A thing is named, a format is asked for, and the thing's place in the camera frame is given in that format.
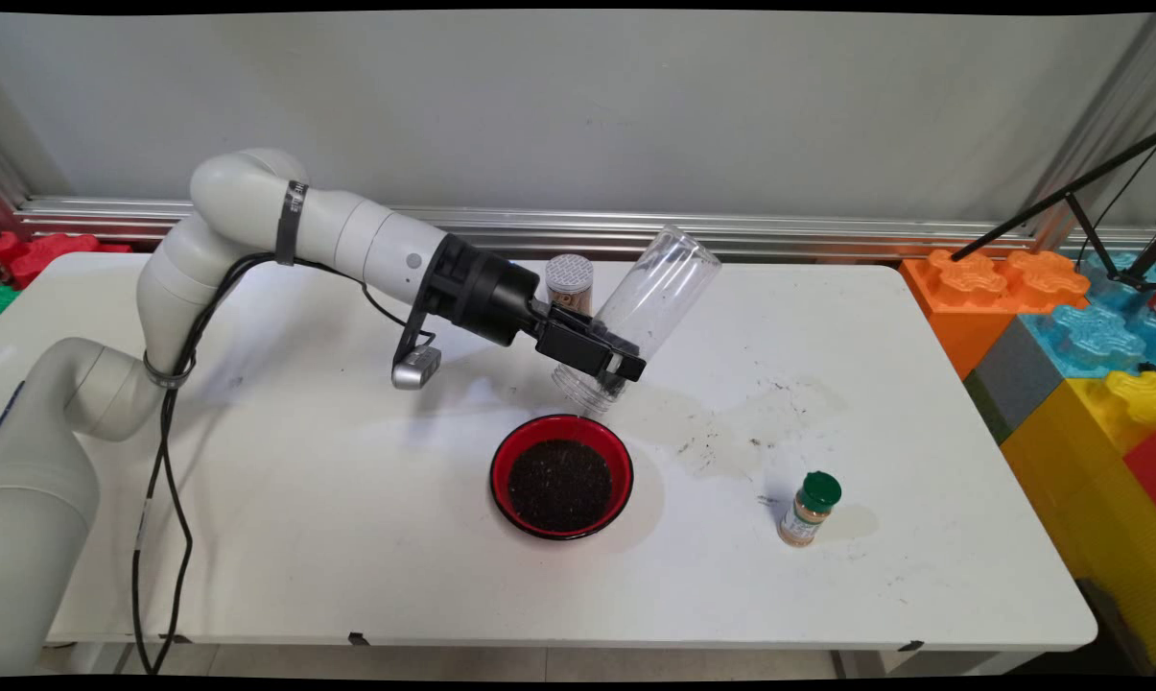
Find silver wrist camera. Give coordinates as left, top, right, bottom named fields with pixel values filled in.
left=391, top=345, right=442, bottom=390

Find aluminium wall rail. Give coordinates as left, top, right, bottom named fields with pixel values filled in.
left=12, top=197, right=1156, bottom=262

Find tall clear plastic jar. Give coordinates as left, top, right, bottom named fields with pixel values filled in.
left=551, top=225, right=722, bottom=419

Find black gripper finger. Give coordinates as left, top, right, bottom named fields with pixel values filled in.
left=551, top=305, right=636, bottom=348
left=537, top=322, right=648, bottom=383

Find black tripod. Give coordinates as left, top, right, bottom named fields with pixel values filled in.
left=952, top=128, right=1156, bottom=292

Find jar with white patterned lid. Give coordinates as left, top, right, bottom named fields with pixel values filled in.
left=545, top=253, right=596, bottom=318

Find spice bottle with green cap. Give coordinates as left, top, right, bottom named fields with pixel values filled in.
left=777, top=470, right=843, bottom=549

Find giant red toy brick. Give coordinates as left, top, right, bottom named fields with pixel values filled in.
left=0, top=230, right=135, bottom=291
left=1122, top=427, right=1156, bottom=512

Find grey cable strap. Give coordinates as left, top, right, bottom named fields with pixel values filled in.
left=142, top=350, right=197, bottom=390

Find black cable strap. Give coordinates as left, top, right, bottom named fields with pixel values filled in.
left=274, top=179, right=310, bottom=267

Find giant orange toy brick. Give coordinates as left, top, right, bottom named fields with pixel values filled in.
left=899, top=248, right=1092, bottom=380

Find giant light blue toy brick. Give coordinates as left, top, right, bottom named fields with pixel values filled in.
left=1076, top=251, right=1156, bottom=310
left=964, top=302, right=1156, bottom=444

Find giant yellow studded toy brick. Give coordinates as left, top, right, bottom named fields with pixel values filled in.
left=1002, top=369, right=1156, bottom=577

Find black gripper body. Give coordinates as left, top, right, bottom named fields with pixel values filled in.
left=431, top=233, right=545, bottom=348

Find loose black seeds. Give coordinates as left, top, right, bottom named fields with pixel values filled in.
left=507, top=439, right=614, bottom=534

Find red bowl with black rim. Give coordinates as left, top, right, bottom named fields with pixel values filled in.
left=489, top=414, right=635, bottom=541

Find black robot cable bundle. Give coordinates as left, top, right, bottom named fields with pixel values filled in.
left=131, top=251, right=439, bottom=675

